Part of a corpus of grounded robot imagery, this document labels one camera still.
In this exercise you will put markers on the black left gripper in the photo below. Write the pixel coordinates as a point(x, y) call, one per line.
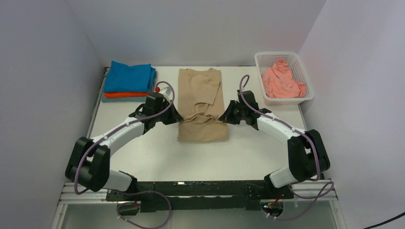
point(175, 116)

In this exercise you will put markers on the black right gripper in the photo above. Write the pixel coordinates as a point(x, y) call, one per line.
point(227, 117)

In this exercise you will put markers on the beige t shirt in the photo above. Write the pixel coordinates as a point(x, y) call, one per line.
point(201, 103)

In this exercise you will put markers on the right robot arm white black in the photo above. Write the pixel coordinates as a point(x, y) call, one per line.
point(306, 153)

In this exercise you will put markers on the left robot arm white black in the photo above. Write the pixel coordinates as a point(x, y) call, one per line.
point(89, 163)

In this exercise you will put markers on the folded blue t shirt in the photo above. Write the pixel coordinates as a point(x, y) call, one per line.
point(135, 69)

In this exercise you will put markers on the folded orange t shirt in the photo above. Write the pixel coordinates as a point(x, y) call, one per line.
point(125, 94)

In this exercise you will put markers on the pink t shirt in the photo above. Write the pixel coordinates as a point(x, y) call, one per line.
point(279, 83)

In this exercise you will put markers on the white plastic laundry basket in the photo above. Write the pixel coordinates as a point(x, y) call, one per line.
point(265, 60)

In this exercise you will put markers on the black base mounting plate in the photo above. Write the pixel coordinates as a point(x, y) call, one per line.
point(202, 195)

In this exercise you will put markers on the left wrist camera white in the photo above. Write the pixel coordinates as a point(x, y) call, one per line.
point(165, 91)

